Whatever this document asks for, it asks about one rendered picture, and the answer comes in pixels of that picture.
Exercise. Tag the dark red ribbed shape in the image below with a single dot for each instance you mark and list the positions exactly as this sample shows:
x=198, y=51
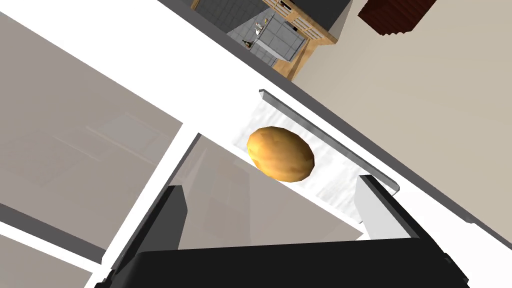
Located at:
x=394, y=14

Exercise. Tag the wooden kitchen cabinet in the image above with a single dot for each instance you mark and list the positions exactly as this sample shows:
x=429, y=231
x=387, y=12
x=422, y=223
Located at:
x=316, y=40

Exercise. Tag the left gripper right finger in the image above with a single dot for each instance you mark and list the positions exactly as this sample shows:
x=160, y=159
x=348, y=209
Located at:
x=380, y=216

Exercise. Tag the brown potato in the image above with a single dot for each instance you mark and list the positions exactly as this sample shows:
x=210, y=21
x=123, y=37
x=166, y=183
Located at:
x=280, y=154

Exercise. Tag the white fridge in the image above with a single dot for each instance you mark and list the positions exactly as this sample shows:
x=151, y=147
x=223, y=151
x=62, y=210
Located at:
x=160, y=68

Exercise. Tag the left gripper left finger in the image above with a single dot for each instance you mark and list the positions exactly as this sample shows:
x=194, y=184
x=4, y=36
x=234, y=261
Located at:
x=164, y=224

